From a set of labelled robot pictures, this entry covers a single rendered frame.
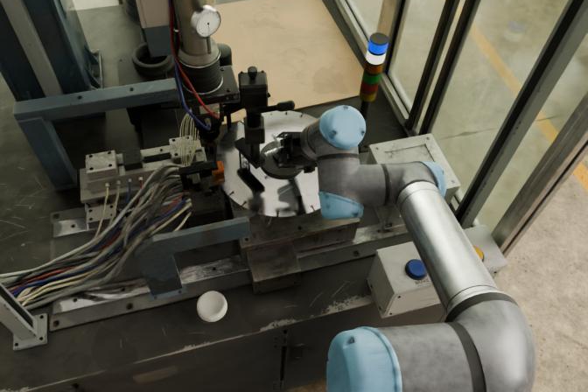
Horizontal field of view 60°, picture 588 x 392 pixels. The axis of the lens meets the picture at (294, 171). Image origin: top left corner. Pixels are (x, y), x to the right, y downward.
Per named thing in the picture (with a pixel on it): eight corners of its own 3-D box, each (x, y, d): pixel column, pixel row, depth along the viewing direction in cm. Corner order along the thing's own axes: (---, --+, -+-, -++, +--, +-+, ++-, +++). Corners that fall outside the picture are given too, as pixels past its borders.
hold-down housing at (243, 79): (266, 130, 114) (266, 60, 98) (267, 146, 111) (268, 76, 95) (241, 131, 113) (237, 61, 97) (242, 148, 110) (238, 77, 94)
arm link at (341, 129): (328, 150, 85) (325, 101, 86) (306, 162, 95) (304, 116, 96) (371, 150, 87) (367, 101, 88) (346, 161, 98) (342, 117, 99)
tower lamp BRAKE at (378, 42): (382, 41, 126) (384, 31, 124) (388, 52, 123) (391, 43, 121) (365, 44, 125) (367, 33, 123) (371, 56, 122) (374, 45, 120)
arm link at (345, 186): (388, 215, 87) (383, 150, 88) (323, 219, 86) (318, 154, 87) (377, 217, 94) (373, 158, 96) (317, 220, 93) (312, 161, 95)
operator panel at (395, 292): (465, 254, 134) (485, 223, 122) (486, 291, 128) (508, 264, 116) (366, 278, 129) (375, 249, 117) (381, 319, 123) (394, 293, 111)
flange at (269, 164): (277, 135, 130) (278, 128, 128) (313, 156, 126) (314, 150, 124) (249, 162, 124) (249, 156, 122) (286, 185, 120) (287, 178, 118)
